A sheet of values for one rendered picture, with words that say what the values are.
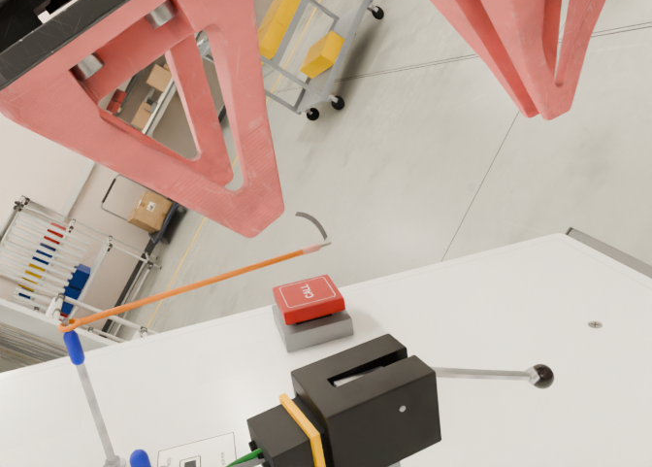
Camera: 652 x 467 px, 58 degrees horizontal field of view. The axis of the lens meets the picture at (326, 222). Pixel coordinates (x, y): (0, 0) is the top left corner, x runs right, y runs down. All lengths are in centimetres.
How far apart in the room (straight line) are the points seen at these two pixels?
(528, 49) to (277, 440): 20
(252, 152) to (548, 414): 28
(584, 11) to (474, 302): 29
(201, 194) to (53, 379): 39
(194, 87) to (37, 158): 807
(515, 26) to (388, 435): 18
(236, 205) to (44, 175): 813
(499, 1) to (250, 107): 12
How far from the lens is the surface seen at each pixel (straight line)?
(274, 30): 412
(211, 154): 23
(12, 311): 116
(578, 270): 57
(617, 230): 184
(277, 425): 28
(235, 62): 16
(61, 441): 46
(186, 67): 23
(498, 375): 34
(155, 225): 745
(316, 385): 28
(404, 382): 27
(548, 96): 29
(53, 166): 828
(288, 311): 46
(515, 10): 25
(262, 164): 17
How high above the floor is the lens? 130
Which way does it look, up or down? 22 degrees down
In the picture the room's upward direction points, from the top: 62 degrees counter-clockwise
